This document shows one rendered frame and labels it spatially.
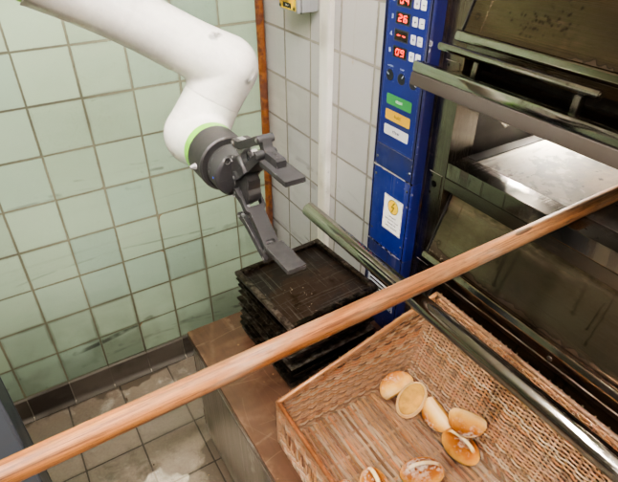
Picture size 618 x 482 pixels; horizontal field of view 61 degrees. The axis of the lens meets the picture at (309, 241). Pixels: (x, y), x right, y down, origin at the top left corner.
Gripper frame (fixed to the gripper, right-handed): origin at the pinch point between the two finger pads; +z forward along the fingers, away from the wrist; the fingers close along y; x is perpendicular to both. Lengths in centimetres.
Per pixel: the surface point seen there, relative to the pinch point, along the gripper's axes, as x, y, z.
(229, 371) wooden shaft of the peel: 13.7, 13.2, 7.5
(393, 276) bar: -18.4, 15.9, 0.8
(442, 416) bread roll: -40, 68, 0
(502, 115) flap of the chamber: -40.1, -6.4, -1.7
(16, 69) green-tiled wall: 21, 5, -115
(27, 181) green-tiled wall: 28, 38, -115
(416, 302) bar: -17.7, 16.4, 7.2
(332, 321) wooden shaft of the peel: -2.1, 12.9, 7.0
